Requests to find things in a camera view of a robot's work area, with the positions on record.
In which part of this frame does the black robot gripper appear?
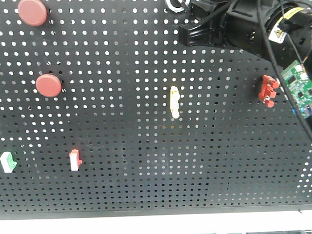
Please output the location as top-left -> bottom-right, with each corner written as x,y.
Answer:
178,0 -> 312,70

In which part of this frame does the lower red mushroom button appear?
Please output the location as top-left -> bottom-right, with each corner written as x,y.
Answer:
36,74 -> 61,98

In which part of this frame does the red mushroom button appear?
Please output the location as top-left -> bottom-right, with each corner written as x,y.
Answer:
36,74 -> 61,98
18,0 -> 48,26

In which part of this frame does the upper red mushroom button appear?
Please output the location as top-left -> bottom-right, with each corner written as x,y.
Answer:
18,0 -> 48,26

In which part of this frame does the black rotary selector knob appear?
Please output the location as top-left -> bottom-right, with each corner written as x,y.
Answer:
165,0 -> 191,13

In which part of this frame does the green circuit board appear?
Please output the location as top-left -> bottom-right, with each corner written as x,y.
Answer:
282,60 -> 312,118

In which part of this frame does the black perforated pegboard panel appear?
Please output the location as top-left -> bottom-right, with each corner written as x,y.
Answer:
0,0 -> 312,220

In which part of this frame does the white standing desk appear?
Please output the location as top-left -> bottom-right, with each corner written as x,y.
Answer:
0,211 -> 312,234

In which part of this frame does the yellow toggle switch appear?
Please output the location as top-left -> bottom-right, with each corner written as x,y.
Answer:
170,85 -> 180,119

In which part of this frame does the red toggle switch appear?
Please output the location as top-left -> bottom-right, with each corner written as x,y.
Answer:
258,75 -> 280,108

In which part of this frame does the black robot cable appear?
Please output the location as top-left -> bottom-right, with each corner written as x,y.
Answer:
256,0 -> 312,141

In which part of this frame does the white red rocker switch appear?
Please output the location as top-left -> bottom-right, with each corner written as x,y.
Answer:
69,149 -> 82,171

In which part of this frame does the white green rocker switch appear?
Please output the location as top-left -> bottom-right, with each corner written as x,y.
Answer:
0,152 -> 17,173

